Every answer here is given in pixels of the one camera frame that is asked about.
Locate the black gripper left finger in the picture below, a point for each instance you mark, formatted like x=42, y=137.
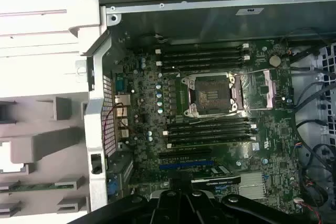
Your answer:
x=168, y=208

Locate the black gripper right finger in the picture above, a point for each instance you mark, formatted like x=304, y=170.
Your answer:
x=195, y=208

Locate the metal socket cover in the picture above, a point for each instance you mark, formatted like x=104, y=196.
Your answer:
x=269, y=90

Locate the silver CPU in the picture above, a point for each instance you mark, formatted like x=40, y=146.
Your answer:
x=10, y=157

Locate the CPU socket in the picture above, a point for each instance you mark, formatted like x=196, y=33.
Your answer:
x=210, y=94

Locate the blue expansion slot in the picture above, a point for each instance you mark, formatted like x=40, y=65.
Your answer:
x=183, y=168

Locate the black expansion slot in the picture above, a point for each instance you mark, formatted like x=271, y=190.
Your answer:
x=183, y=153

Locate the silver chipset heatsink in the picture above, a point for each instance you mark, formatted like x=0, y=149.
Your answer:
x=252, y=186

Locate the metal socket locking lever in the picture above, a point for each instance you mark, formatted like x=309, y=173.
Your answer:
x=218, y=118

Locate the green motherboard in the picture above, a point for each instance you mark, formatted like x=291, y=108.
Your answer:
x=275, y=134

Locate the green loose RAM stick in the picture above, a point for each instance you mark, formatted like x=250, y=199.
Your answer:
x=39, y=187

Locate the grey parts rack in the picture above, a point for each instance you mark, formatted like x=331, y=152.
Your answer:
x=52, y=142

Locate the round coin battery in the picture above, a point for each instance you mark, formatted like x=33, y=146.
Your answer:
x=274, y=60

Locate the black PC case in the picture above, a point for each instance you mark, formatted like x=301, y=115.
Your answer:
x=157, y=22

